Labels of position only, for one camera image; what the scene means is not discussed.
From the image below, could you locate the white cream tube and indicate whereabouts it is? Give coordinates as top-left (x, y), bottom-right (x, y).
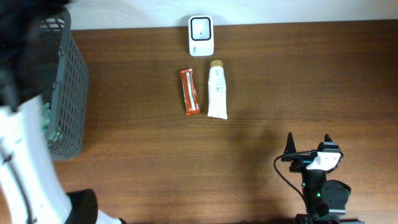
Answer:
top-left (208, 60), bottom-right (228, 119)

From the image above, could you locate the orange snack bar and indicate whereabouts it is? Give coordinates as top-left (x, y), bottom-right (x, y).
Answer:
top-left (179, 68), bottom-right (200, 116)

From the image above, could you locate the teal wipes packet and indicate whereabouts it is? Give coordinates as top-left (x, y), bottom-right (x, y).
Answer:
top-left (41, 103), bottom-right (51, 134)

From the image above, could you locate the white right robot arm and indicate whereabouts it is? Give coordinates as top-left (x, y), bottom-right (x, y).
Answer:
top-left (273, 133), bottom-right (362, 224)

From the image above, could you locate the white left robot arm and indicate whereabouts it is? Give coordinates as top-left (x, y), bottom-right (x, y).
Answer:
top-left (1, 1), bottom-right (124, 223)

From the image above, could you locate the grey plastic basket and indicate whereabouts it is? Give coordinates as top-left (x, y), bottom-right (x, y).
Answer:
top-left (39, 9), bottom-right (90, 160)

